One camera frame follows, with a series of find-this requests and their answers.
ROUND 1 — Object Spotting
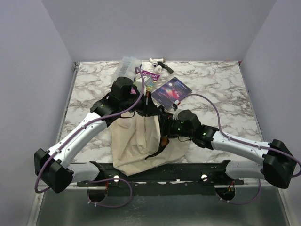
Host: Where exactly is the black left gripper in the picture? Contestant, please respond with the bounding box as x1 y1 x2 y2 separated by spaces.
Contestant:
120 90 162 117

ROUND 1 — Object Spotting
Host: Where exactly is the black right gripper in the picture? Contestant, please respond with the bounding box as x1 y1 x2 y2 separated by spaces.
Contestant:
150 114 194 138

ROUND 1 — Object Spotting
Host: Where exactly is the beige canvas student backpack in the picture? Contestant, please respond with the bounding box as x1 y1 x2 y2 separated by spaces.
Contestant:
110 115 189 176

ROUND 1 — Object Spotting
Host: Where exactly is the Jane Eyre book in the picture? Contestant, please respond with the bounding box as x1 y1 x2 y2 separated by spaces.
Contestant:
161 136 169 147

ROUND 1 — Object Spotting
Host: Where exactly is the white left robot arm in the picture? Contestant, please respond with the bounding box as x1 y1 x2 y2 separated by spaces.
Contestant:
33 77 164 193

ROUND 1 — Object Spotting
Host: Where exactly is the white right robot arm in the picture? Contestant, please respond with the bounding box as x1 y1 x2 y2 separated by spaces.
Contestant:
159 110 297 189

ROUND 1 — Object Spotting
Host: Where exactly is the purple treehouse book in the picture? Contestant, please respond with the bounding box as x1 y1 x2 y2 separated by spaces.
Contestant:
134 70 160 92

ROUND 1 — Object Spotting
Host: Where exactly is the dark purple galaxy book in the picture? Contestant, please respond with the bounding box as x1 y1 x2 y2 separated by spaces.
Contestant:
152 77 192 110

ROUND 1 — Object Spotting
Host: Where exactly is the white pipe fitting toy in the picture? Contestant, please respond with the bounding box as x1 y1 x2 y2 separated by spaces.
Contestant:
149 58 166 74

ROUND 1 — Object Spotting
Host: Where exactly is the clear plastic organizer box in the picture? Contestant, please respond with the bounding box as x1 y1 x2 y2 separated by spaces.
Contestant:
114 57 142 81

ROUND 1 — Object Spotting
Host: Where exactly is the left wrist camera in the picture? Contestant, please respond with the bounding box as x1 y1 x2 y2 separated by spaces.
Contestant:
135 75 154 91

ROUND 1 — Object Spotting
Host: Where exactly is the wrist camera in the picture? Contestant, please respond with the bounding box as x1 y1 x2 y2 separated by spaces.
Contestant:
172 100 181 112
135 75 154 91

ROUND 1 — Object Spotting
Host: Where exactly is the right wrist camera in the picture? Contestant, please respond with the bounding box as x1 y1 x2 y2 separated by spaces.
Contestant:
172 100 181 112

